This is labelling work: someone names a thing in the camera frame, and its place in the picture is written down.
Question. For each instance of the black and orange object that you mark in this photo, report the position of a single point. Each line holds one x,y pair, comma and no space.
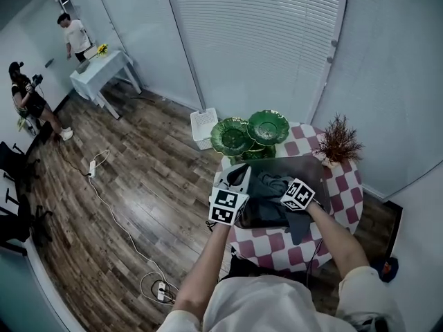
390,270

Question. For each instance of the reddish brown potted plant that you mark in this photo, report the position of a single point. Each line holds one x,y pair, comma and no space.
339,144

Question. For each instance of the person's left forearm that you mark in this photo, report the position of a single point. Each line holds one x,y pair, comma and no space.
204,272

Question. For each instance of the white window blinds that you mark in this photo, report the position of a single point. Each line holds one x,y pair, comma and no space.
256,40

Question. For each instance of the black tray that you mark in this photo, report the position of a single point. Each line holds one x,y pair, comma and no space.
304,168

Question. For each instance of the black office chair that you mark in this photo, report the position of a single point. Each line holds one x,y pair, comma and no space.
14,161
20,220

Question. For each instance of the grey clothes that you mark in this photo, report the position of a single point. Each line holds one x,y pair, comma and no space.
273,199

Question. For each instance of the yellow flower bunch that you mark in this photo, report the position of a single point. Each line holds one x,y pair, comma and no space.
102,49

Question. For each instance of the round checkered table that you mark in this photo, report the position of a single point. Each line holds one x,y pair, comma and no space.
342,185

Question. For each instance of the green leaf-shaped plate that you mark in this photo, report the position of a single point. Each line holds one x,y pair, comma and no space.
268,127
231,137

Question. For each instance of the person's white shirt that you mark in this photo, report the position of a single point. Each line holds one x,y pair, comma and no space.
270,306

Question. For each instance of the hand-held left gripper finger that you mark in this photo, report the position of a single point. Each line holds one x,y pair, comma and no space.
231,173
247,182

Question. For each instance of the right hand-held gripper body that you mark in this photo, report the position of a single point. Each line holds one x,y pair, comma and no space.
297,195

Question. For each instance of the grey rectangular block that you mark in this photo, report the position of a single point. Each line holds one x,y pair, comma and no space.
83,67

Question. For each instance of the white-clothed small table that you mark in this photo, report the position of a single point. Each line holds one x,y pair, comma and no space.
100,71

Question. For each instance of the white power strip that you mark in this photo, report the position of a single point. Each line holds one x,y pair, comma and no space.
92,168
161,290

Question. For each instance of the white plastic basket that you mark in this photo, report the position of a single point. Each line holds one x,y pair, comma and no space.
203,126

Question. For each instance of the person's right forearm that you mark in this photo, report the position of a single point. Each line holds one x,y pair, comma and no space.
332,233

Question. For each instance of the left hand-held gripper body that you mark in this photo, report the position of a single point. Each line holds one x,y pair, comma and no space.
225,206

